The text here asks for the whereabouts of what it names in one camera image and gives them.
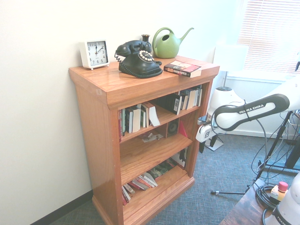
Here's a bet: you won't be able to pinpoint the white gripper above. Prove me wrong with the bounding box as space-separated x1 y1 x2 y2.
195 122 219 154

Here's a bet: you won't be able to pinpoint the white red leaning book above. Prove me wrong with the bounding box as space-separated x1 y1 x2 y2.
140 172 158 188

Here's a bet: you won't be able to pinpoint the white floor lamp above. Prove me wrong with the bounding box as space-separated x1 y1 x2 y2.
203 44 249 151

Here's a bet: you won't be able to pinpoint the dark thin upright book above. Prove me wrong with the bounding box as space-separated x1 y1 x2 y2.
197 84 203 107

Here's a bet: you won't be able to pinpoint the red white fallen book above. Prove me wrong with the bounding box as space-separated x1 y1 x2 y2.
121 184 136 206

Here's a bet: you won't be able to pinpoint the green plastic watering can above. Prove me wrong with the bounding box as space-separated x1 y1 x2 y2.
152 27 195 59

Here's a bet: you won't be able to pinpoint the black white magazine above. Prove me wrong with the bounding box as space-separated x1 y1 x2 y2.
170 147 188 170

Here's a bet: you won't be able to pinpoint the red cover leaning book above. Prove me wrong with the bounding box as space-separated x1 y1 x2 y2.
127 177 150 191

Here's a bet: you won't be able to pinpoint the red folder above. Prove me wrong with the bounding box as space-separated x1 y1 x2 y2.
179 120 188 138

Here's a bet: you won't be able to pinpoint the Shadow Puppets paperback book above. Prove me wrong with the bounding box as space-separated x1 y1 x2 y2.
163 60 202 78

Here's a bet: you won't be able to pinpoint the black tripod stand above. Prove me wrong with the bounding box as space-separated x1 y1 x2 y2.
210 110 300 195

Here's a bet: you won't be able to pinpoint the black cover cream pages book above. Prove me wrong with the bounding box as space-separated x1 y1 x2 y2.
125 105 142 134

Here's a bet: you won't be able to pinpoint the cream pages paperback book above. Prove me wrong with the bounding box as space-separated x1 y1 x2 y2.
187 88 199 110

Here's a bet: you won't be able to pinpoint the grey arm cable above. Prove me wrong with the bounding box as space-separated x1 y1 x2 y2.
242 99 270 168

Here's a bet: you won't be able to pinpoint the red spine book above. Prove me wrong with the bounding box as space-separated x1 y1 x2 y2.
117 109 123 143

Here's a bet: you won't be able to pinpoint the white square alarm clock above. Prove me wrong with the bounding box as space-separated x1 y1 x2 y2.
79 39 110 70

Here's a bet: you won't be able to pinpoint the coiled black cable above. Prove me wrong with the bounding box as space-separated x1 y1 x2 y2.
255 182 283 210

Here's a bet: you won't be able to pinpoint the dark camouflage cover book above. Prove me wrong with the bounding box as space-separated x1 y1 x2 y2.
147 159 179 180

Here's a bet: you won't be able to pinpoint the yellow red emergency stop button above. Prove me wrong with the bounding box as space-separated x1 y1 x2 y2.
270 181 289 203

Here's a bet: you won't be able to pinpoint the blue cover paperback book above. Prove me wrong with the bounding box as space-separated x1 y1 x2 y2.
178 90 189 111

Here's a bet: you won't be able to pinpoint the small wooden speaker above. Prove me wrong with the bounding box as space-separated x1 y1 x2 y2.
167 118 180 138

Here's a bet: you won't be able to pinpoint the brown spine upright book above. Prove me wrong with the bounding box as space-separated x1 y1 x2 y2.
140 102 151 129

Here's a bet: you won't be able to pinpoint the black vintage rotary telephone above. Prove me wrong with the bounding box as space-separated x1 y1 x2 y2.
114 40 163 78

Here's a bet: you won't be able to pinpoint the green spine book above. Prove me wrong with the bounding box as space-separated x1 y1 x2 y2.
121 108 127 137

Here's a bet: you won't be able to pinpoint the window blinds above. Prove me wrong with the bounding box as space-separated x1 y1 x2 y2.
236 0 300 71

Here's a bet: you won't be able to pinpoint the small paper cards pile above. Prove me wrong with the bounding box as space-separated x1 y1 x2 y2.
141 132 164 143

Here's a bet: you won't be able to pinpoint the wooden bookshelf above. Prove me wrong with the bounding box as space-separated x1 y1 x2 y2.
68 55 220 225

